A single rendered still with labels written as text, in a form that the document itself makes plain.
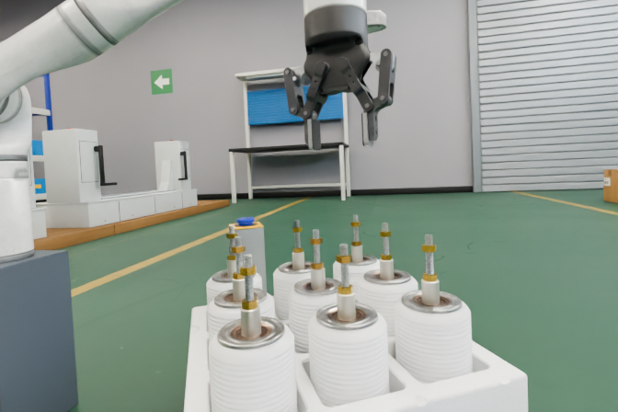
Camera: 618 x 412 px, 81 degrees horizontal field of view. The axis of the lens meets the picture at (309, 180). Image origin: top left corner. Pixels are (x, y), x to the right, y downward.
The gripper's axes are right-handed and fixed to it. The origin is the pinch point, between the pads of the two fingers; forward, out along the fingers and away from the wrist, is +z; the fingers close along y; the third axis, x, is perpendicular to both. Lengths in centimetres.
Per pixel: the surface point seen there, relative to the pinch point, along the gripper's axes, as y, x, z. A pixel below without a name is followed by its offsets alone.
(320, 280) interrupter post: -7.3, 7.8, 20.6
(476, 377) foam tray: 14.0, 4.8, 29.0
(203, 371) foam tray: -17.5, -6.7, 29.0
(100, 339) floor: -79, 18, 47
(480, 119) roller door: 4, 507, -53
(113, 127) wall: -570, 370, -84
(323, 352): -1.3, -4.7, 24.4
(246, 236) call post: -31.4, 21.7, 17.6
